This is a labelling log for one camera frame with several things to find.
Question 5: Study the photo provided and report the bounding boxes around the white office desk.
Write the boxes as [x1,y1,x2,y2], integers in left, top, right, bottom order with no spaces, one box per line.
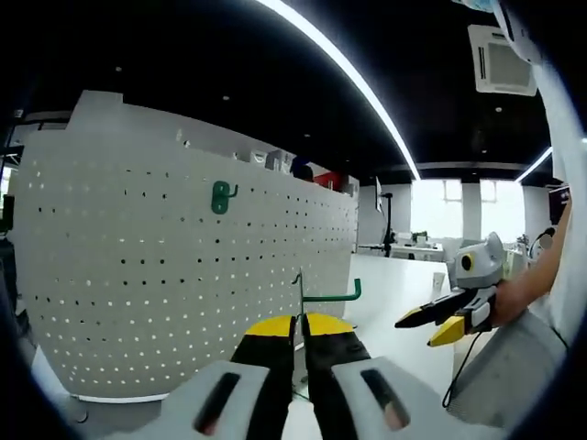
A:
[357,242,446,263]

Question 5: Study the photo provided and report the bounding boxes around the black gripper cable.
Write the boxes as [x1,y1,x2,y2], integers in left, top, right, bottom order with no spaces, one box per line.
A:
[442,332,482,409]

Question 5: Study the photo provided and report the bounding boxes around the ceiling air conditioner unit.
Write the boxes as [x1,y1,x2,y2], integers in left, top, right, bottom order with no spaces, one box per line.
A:
[467,25,538,97]

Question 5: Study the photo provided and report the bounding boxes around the white perforated mounting plate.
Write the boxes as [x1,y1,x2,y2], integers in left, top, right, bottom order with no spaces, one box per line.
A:
[12,103,360,423]

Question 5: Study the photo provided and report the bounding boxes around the grey mesh office chair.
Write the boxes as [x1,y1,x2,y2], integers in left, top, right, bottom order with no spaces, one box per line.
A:
[447,311,568,427]

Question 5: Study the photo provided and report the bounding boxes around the green hook assembly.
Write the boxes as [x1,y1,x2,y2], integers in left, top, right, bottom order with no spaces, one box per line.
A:
[292,270,363,323]
[210,181,240,215]

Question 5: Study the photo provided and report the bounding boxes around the white partition panel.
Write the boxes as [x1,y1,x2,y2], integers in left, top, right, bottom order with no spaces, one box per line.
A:
[68,90,124,132]

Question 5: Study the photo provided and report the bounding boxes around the long ceiling light strip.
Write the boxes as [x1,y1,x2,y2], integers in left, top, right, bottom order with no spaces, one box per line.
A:
[254,0,422,181]

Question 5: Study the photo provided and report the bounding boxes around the person's right hand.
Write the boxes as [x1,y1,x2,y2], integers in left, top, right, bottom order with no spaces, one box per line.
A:
[493,277,536,328]

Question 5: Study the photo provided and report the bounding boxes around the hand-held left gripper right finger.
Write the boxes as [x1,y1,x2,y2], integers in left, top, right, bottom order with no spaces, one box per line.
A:
[302,312,460,440]

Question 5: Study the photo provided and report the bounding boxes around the black tripod stand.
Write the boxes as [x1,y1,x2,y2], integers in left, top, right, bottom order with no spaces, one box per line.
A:
[375,176,396,259]

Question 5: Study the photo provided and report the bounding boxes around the short ceiling light strip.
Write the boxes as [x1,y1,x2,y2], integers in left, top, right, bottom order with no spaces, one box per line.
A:
[515,146,554,183]

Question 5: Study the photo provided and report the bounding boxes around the dark display screen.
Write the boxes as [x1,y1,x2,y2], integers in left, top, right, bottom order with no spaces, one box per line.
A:
[548,182,572,226]

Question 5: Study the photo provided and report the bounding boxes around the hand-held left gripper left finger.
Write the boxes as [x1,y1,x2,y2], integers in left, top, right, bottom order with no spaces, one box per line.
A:
[155,314,297,440]

